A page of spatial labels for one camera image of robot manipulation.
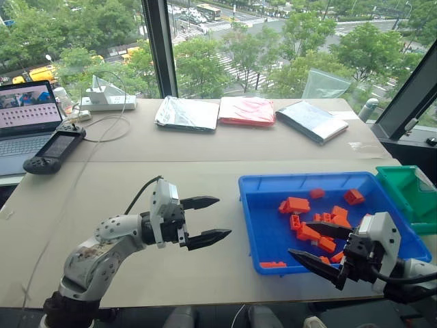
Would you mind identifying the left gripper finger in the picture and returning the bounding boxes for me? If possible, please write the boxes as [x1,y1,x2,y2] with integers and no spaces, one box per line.
[180,195,221,211]
[185,228,233,252]

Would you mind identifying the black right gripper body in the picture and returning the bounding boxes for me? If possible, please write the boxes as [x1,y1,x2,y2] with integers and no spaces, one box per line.
[340,226,384,284]

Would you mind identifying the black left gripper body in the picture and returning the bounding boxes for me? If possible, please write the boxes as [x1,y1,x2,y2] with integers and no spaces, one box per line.
[159,203,190,248]

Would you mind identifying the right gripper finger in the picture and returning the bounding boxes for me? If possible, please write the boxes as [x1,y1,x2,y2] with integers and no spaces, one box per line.
[287,248,348,292]
[305,221,354,242]

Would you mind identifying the green plastic bin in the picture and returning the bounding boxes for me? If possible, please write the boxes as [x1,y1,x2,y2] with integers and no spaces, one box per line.
[375,165,437,236]

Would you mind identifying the orange hollow block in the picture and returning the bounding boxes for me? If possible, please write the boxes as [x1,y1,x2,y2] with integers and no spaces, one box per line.
[343,188,366,206]

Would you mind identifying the large orange block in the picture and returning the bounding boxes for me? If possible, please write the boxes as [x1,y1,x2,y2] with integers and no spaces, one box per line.
[277,196,312,215]

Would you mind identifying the white shoe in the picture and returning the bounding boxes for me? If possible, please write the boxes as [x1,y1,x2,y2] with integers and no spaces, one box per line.
[302,315,329,328]

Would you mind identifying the blue plastic tray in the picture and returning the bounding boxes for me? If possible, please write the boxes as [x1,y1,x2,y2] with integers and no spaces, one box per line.
[238,171,433,277]

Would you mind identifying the silver blue foil bag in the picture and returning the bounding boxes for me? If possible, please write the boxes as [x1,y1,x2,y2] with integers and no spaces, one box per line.
[274,100,350,146]

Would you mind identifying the grey thermos bottle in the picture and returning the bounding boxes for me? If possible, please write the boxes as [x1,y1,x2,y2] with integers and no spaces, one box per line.
[356,97,380,124]

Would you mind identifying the white power strip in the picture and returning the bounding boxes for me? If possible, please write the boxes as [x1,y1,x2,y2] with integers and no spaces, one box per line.
[79,86,138,113]

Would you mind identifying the black handheld game console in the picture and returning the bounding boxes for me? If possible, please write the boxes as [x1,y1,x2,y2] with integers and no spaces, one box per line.
[22,122,87,176]

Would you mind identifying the clear plastic bag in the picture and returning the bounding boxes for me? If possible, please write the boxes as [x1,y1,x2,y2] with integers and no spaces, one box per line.
[301,68,353,100]

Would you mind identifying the black window pillar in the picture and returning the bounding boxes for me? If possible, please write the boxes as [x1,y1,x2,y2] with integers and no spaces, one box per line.
[141,0,179,100]

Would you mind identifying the clear plastic bottle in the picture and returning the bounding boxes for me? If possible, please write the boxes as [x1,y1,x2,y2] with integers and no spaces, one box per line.
[52,86,74,118]

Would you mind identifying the grey laptop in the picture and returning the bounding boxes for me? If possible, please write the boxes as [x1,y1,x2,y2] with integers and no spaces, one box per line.
[0,79,64,177]

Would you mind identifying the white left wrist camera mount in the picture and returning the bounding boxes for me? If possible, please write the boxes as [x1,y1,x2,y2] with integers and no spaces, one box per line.
[149,177,180,249]

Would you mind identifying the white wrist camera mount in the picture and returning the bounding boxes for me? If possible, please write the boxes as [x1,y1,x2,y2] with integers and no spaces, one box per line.
[357,211,403,293]
[149,177,180,249]

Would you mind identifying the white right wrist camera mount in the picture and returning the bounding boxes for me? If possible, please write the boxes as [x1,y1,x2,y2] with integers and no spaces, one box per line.
[357,211,403,293]

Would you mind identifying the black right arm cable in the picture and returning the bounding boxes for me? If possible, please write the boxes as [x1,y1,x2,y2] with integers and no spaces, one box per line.
[369,263,437,285]

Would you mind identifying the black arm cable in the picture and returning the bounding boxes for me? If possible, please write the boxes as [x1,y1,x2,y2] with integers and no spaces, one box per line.
[123,175,164,216]
[369,263,437,285]

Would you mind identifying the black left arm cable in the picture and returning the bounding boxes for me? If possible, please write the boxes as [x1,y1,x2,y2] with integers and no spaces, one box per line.
[123,175,164,216]

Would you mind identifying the white cable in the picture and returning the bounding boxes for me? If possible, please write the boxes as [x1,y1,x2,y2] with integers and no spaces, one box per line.
[18,70,132,310]

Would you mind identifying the black slanted window frame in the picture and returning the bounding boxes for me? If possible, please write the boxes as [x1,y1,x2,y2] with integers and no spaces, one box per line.
[371,40,437,141]

